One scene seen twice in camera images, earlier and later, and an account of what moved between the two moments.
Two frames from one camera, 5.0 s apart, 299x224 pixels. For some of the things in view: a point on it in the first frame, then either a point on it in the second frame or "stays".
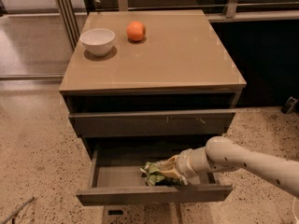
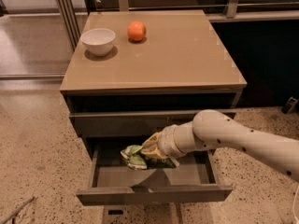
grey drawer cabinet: x=143 y=86 stays
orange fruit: x=135 y=31 stays
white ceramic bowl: x=98 y=41 stays
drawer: x=116 y=178 stays
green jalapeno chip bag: x=153 y=176 -> x=135 y=160
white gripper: x=184 y=161 -> x=167 y=143
